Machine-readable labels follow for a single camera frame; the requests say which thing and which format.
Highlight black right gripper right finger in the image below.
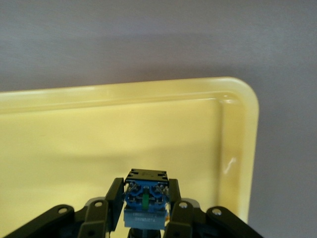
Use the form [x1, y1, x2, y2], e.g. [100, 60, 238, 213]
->
[164, 178, 264, 238]

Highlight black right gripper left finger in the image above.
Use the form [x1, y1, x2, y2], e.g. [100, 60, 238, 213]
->
[0, 177, 125, 238]

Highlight yellow push button switch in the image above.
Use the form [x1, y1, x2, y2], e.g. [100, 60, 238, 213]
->
[122, 168, 171, 238]

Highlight yellow plastic tray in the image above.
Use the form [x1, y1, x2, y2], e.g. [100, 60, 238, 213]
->
[0, 76, 260, 238]

